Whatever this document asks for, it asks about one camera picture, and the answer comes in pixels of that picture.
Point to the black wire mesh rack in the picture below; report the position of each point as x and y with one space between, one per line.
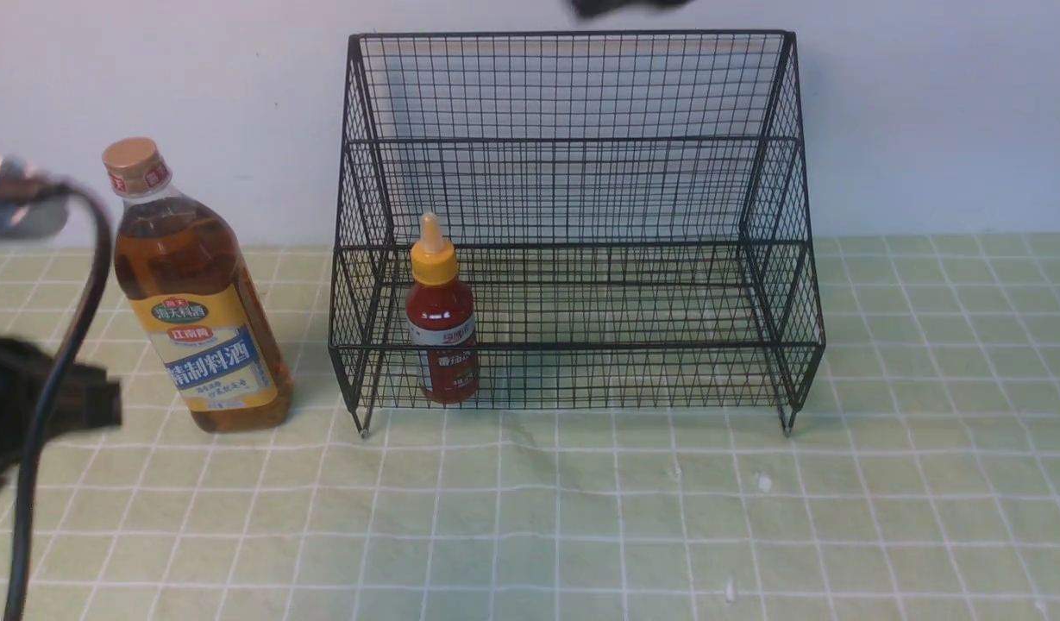
629 208

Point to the small red sauce bottle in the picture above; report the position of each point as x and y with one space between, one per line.
441 318

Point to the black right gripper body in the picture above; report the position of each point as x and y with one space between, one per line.
592 9

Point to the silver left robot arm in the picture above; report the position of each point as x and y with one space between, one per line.
34 207

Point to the green checkered tablecloth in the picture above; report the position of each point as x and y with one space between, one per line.
921 482

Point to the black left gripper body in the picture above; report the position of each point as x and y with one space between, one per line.
88 400

